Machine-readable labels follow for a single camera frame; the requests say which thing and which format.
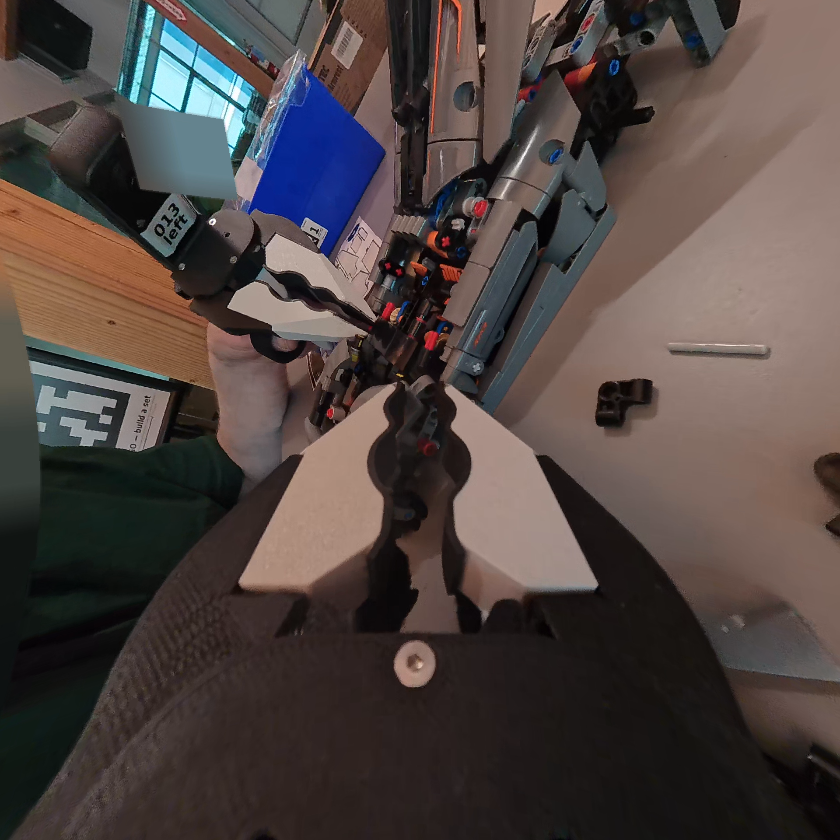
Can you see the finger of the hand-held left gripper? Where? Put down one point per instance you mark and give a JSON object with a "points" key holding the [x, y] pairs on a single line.
{"points": [[308, 266], [275, 315]]}

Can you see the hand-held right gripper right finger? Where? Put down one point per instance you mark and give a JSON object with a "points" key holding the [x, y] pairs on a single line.
{"points": [[518, 518]]}

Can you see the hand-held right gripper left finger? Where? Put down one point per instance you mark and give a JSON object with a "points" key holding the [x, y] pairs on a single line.
{"points": [[315, 518]]}

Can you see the grey lego piece red pin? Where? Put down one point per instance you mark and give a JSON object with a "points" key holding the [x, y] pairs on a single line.
{"points": [[420, 426]]}

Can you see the large grey lego car model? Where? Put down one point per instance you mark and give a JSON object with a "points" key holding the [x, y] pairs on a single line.
{"points": [[499, 164]]}

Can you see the person's left forearm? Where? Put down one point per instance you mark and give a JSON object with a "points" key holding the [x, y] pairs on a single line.
{"points": [[118, 518]]}

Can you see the black lego connector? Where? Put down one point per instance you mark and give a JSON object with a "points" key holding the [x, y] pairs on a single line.
{"points": [[620, 401]]}

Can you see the white lego rod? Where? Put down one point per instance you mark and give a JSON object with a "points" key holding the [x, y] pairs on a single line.
{"points": [[718, 350]]}

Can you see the dark lego piece grey axle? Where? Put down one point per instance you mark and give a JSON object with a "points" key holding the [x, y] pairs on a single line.
{"points": [[828, 479]]}

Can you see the black lego piece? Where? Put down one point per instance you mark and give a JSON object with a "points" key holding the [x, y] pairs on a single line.
{"points": [[817, 774]]}

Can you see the person's left hand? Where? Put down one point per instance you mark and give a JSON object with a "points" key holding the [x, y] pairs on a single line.
{"points": [[249, 407]]}

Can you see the printed instruction sheet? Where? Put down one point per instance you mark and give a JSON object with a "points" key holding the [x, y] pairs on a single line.
{"points": [[359, 249]]}

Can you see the blue box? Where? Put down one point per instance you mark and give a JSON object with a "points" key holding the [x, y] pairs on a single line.
{"points": [[315, 170]]}

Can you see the wooden beam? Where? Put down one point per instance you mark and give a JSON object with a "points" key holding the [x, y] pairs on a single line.
{"points": [[98, 289]]}

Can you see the dark chair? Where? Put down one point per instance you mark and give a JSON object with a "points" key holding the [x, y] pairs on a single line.
{"points": [[85, 141]]}

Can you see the clear plastic bag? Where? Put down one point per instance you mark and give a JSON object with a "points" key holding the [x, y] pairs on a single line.
{"points": [[279, 98]]}

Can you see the window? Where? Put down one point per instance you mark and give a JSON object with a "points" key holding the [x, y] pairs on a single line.
{"points": [[190, 72]]}

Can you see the black white marker sign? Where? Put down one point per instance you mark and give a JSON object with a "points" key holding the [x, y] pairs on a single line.
{"points": [[85, 407]]}

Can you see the cardboard box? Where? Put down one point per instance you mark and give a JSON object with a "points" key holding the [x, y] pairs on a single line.
{"points": [[351, 46]]}

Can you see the grey flat piece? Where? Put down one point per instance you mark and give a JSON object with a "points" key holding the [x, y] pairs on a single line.
{"points": [[774, 643]]}

